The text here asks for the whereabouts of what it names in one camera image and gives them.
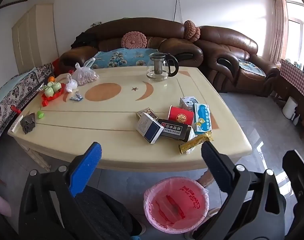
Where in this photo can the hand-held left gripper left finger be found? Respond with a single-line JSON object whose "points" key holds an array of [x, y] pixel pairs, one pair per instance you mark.
{"points": [[87, 166]]}

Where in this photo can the blue and white medicine box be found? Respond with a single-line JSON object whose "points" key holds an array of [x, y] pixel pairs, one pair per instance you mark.
{"points": [[202, 120]]}

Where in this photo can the brown leather armchair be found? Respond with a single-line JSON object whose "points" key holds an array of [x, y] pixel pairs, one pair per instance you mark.
{"points": [[224, 40]]}

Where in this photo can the white flat strip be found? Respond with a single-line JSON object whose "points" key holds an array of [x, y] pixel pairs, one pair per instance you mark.
{"points": [[16, 123]]}

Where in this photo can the blue candy packet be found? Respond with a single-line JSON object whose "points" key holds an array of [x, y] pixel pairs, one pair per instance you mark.
{"points": [[76, 97]]}

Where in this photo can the cream wardrobe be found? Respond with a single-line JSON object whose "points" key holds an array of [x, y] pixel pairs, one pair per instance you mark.
{"points": [[34, 35]]}

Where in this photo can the black floral patterned blanket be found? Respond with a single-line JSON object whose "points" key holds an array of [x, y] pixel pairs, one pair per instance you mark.
{"points": [[29, 85]]}

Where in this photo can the thick pink round cushion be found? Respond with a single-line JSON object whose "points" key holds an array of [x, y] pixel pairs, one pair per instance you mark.
{"points": [[190, 31]]}

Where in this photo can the flat pink round cushion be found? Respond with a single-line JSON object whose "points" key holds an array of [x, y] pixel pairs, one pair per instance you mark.
{"points": [[134, 40]]}

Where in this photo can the black clothing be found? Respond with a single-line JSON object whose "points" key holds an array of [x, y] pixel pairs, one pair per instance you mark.
{"points": [[84, 40]]}

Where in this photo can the plastic bag of nuts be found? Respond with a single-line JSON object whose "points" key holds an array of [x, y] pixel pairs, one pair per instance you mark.
{"points": [[85, 76]]}

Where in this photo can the orange fruit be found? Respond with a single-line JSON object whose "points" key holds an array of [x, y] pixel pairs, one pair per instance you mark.
{"points": [[50, 79]]}

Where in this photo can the white wrapper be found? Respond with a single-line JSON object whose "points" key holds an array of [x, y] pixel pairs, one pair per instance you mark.
{"points": [[193, 135]]}

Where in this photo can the window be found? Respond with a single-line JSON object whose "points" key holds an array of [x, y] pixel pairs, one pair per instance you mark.
{"points": [[297, 35]]}

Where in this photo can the pink-lined waste bin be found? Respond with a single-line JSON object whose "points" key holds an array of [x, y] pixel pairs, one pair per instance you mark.
{"points": [[177, 205]]}

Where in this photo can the blue armchair seat cover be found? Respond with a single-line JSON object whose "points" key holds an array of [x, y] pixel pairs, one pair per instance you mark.
{"points": [[252, 67]]}

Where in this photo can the pink curtain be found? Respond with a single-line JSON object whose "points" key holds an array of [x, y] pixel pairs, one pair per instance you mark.
{"points": [[279, 25]]}

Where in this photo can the red cloth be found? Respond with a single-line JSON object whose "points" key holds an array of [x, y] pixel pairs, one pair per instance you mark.
{"points": [[57, 66]]}

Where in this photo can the green bottle cap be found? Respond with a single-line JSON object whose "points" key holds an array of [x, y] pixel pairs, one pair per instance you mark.
{"points": [[40, 115]]}

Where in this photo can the cream coffee table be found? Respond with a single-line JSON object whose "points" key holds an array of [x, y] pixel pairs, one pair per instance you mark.
{"points": [[142, 162]]}

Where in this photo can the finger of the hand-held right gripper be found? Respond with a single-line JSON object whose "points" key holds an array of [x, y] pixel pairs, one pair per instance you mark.
{"points": [[298, 172]]}

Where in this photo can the white milk carton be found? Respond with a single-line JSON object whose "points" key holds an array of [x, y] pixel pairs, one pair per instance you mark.
{"points": [[188, 102]]}

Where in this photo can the blue slipper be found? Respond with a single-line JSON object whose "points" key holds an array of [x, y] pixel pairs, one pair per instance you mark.
{"points": [[136, 237]]}

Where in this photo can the white floor container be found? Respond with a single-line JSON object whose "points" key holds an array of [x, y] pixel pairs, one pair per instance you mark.
{"points": [[289, 108]]}

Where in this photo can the gold snack wrapper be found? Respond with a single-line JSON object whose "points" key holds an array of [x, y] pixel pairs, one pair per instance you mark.
{"points": [[192, 143]]}

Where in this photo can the small white plastic bag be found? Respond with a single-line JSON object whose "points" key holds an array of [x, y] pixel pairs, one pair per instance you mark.
{"points": [[71, 86]]}

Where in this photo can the red checked tablecloth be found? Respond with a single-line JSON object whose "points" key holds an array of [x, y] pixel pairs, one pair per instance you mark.
{"points": [[294, 75]]}

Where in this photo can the yellow playing card box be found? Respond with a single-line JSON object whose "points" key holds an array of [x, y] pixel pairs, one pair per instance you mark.
{"points": [[148, 112]]}

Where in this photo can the small white bottle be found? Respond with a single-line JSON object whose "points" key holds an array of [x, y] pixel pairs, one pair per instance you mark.
{"points": [[296, 120]]}

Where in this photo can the dark crumpled lump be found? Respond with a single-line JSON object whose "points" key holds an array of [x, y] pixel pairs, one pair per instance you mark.
{"points": [[28, 125]]}

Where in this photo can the brown leather sofa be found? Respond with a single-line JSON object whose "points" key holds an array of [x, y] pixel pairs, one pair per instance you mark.
{"points": [[142, 28]]}

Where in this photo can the pale green cloth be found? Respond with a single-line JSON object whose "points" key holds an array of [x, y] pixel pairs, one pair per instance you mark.
{"points": [[2, 96]]}

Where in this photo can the blue floral sofa cover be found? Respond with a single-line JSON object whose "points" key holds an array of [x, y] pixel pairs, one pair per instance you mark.
{"points": [[127, 57]]}

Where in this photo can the red tray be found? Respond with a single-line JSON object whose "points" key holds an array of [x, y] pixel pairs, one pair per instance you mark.
{"points": [[54, 97]]}

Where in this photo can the person's dark trousers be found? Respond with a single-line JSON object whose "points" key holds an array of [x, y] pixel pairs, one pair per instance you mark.
{"points": [[104, 217]]}

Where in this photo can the black rectangular box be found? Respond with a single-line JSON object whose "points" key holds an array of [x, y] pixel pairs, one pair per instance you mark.
{"points": [[174, 130]]}

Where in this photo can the red paper cup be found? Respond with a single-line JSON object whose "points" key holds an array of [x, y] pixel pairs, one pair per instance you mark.
{"points": [[180, 116]]}

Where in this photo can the wooden side cabinet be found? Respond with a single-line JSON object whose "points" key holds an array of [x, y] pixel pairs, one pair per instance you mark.
{"points": [[302, 110]]}

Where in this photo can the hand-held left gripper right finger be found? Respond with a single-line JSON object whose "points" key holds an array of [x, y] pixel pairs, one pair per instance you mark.
{"points": [[217, 166]]}

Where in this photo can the green cup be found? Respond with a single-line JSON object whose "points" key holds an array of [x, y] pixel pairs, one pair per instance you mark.
{"points": [[57, 86], [49, 92]]}

